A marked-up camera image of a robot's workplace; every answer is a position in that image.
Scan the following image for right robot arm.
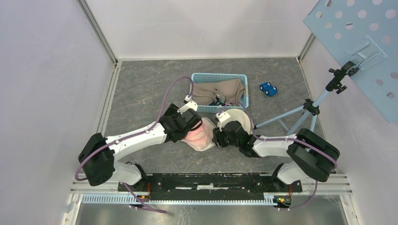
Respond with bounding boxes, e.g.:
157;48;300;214
213;120;340;191

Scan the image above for beige bra in basket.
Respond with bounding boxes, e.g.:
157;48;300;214
192;79;246;106

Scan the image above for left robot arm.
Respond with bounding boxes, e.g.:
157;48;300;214
75;101;201;191

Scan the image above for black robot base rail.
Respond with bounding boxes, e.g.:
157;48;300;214
129;172;303;201

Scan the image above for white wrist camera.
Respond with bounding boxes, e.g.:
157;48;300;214
177;95;198;114
215;112;231;131

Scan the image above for light blue plastic basket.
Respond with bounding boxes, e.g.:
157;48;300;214
191;73;249;113

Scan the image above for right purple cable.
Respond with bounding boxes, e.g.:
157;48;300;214
217;101;338;211

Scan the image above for purple cable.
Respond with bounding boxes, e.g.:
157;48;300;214
217;101;338;211
74;76;195;214

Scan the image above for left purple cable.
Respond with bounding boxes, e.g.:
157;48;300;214
74;76;195;214

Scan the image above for blue toy car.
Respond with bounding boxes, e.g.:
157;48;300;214
259;82;277;97

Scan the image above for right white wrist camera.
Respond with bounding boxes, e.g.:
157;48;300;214
215;112;231;131

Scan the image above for blue tripod stand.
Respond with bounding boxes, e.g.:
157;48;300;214
254;61;360;135

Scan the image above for white mesh laundry bag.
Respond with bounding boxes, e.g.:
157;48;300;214
182;117;216;151

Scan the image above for white cable tray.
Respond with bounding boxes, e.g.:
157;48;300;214
82;194;291;206

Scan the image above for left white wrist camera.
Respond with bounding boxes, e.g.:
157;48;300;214
177;95;198;114

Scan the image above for blue perforated panel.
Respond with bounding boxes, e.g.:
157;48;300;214
303;0;398;123

